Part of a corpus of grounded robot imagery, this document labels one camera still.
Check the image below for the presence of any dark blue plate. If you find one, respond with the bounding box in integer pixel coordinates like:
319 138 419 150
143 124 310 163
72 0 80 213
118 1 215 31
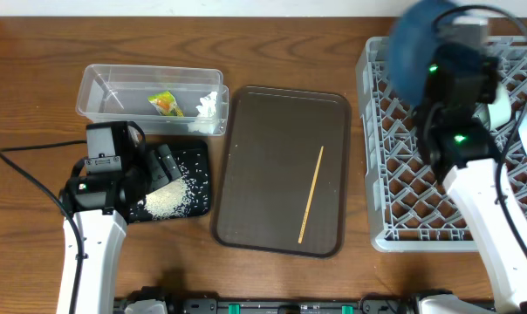
387 0 467 108

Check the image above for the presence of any black plastic tray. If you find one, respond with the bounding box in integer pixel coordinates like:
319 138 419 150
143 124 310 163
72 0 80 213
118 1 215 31
86 139 212 228

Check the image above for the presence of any mint green bowl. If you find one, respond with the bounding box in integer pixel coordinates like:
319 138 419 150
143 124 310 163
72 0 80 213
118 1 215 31
475 83 512 131

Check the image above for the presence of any wooden chopstick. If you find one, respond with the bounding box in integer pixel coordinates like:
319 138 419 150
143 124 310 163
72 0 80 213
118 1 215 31
298 146 325 244

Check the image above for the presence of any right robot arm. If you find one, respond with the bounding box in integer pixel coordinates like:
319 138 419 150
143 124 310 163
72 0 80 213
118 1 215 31
413 43 527 313

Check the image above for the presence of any grey dishwasher rack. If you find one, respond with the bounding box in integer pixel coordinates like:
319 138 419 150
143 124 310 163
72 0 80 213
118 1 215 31
356 36 527 252

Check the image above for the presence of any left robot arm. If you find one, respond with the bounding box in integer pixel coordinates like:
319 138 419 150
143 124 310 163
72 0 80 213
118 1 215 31
57 121 181 313

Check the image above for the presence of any brown plastic serving tray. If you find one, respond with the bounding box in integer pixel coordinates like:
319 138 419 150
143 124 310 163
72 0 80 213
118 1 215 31
211 86 351 258

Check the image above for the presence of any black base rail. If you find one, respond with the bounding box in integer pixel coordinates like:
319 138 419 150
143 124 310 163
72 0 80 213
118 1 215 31
110 286 419 314

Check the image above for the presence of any yellow green snack wrapper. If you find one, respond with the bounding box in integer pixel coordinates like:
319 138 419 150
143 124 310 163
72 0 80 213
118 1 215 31
147 91 184 117

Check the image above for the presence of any white tissue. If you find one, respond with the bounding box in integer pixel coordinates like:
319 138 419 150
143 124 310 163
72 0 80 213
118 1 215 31
188 92 217 134

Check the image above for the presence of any pile of rice grains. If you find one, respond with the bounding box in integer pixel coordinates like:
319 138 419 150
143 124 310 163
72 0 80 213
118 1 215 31
139 147 212 221

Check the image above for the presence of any clear plastic bin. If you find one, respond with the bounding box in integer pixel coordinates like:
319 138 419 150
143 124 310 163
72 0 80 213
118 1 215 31
76 64 229 136

